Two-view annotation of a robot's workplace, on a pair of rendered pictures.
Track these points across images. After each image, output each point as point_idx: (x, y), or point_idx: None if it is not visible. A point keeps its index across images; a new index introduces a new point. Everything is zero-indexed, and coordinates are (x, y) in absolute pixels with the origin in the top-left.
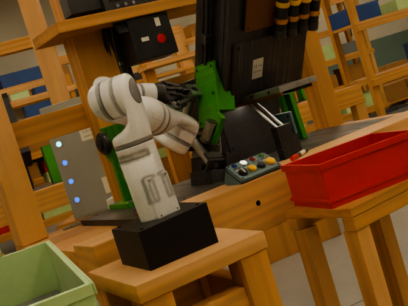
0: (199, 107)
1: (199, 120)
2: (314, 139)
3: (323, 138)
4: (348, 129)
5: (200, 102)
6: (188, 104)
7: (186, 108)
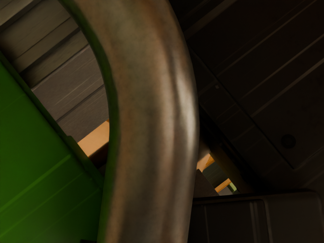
0: (60, 184)
1: (5, 87)
2: (68, 79)
3: (40, 99)
4: (66, 119)
5: (62, 231)
6: (111, 203)
7: (123, 136)
